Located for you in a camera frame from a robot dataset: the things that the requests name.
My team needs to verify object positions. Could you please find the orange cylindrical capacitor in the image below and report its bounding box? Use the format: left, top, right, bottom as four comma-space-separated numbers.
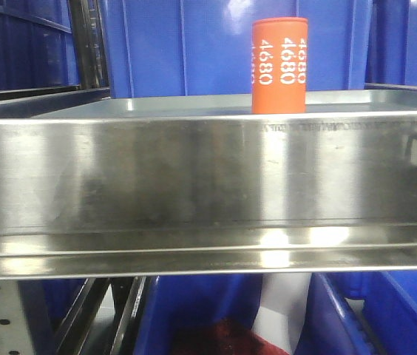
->
251, 17, 308, 114

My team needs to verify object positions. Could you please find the silver metal tray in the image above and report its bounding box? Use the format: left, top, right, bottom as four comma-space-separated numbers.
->
36, 87, 417, 119

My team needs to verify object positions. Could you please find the perforated steel shelf upright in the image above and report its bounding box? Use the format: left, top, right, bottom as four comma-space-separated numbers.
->
0, 280, 56, 355

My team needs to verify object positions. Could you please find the blue bin lower middle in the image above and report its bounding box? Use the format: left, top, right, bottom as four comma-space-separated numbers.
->
132, 274, 291, 355

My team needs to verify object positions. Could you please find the blue plastic bin behind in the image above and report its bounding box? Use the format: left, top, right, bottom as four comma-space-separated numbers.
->
99, 1, 373, 98

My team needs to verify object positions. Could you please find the blue bin lower right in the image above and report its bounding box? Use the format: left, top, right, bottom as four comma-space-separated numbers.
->
295, 271, 417, 354

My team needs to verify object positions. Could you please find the blue bin upper left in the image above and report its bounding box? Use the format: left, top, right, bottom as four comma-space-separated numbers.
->
0, 1, 79, 91

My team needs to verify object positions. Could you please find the blue bin far right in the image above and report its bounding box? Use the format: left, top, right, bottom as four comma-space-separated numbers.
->
365, 1, 417, 87

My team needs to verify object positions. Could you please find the stainless steel shelf rail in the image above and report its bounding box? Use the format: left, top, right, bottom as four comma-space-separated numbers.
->
0, 112, 417, 279

